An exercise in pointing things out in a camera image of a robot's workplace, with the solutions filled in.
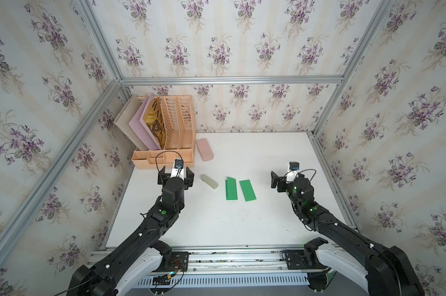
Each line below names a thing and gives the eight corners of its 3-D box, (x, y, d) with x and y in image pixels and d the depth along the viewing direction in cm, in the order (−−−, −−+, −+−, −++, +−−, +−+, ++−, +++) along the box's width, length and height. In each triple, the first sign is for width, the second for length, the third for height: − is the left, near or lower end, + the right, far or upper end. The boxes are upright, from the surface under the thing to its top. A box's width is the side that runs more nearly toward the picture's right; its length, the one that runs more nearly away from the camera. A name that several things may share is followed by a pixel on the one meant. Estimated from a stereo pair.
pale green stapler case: (199, 180, 100) (198, 177, 98) (203, 175, 102) (202, 173, 100) (215, 191, 96) (215, 189, 94) (219, 186, 98) (219, 184, 96)
